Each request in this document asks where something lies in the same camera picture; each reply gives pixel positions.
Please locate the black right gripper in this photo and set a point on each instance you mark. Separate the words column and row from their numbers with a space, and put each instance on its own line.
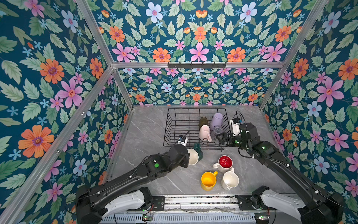
column 230, row 136

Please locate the dark green mug white inside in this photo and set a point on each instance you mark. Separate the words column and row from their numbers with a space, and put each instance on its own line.
column 195, row 154

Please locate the cream mug pink handle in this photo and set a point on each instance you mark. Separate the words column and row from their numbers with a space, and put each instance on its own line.
column 205, row 134

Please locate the lilac plastic cup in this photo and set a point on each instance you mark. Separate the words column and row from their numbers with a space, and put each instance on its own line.
column 216, row 121

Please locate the amber textured glass cup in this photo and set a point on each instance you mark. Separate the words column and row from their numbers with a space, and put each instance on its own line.
column 203, row 121

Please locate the clear glass cup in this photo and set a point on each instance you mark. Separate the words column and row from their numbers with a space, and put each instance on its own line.
column 217, row 130

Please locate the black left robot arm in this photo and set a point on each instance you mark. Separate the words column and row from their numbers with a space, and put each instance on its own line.
column 126, row 192

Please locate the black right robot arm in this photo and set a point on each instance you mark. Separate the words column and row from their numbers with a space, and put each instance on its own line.
column 314, row 206

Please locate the white mug red inside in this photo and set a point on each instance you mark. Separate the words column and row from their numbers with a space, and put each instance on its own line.
column 224, row 164

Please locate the yellow mug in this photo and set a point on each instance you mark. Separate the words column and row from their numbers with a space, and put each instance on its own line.
column 208, row 180

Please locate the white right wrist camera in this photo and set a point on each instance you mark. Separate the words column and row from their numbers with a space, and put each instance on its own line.
column 235, row 124

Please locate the black wire dish rack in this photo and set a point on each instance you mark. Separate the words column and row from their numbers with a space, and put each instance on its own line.
column 185, row 121

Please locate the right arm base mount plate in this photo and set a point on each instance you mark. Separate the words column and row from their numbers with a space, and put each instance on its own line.
column 243, row 202

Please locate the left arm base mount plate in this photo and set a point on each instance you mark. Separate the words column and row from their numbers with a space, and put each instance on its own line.
column 158, row 203

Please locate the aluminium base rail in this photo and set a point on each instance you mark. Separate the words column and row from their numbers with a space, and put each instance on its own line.
column 196, row 209

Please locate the black hook rail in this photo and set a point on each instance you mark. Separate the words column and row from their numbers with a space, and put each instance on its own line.
column 196, row 65

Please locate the aluminium frame post left rear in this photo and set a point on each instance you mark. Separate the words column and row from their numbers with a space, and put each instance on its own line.
column 98, row 37

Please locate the aluminium frame post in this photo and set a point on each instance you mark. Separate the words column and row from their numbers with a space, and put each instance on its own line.
column 313, row 16
column 98, row 37

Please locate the aluminium frame post right rear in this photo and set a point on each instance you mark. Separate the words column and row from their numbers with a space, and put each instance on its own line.
column 313, row 16

